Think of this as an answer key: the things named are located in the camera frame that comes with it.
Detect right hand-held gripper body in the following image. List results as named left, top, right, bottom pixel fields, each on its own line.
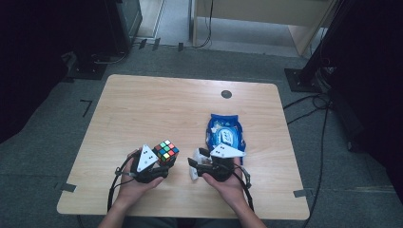
left=197, top=142, right=247, bottom=183

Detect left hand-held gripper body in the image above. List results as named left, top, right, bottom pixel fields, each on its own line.
left=129, top=143, right=171, bottom=185

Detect multicoloured puzzle cube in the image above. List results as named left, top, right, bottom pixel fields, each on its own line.
left=152, top=139, right=181, bottom=166

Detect blue wet wipes pack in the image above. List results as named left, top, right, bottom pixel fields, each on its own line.
left=205, top=113, right=247, bottom=166

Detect person's left hand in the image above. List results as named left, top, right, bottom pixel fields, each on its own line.
left=114, top=147, right=165, bottom=211

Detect person's right hand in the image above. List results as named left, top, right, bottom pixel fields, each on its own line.
left=201, top=156, right=247, bottom=207

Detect black metal stand with base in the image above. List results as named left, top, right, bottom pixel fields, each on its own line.
left=283, top=0, right=354, bottom=94

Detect dark cabinet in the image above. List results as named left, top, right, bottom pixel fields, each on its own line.
left=74, top=0, right=144, bottom=65

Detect light wooden cabinet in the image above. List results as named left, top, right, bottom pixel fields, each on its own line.
left=189, top=0, right=337, bottom=59

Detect dark curtain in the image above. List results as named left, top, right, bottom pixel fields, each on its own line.
left=326, top=0, right=403, bottom=205
left=0, top=0, right=79, bottom=145

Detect right hand-held gripper black cable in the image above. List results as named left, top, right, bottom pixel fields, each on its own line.
left=232, top=163, right=256, bottom=213

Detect hand-held gripper black cable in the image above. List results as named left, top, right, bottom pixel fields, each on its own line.
left=232, top=163, right=256, bottom=213
left=106, top=154, right=141, bottom=213

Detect left hand-held gripper black cable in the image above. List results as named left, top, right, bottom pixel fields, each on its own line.
left=106, top=154, right=141, bottom=213

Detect long black floor cable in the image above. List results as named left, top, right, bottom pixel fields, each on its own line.
left=302, top=104, right=331, bottom=228

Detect black looped floor cables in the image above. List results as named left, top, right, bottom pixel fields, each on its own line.
left=282, top=92, right=333, bottom=126

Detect black flat base plate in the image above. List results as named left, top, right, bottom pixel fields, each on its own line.
left=66, top=60, right=109, bottom=82

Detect thin black hanging cable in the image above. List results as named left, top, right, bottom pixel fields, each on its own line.
left=193, top=0, right=215, bottom=49

